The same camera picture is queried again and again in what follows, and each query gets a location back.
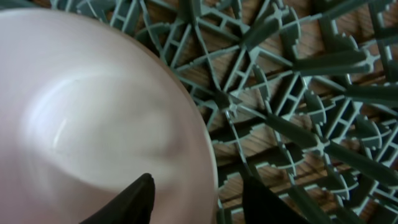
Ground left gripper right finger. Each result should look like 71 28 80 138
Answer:
242 176 310 224

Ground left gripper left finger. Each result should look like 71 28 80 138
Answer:
81 173 155 224

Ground grey plastic dish rack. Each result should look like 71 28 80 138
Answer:
39 0 397 223

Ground pink-white bowl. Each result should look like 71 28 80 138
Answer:
1 8 218 223

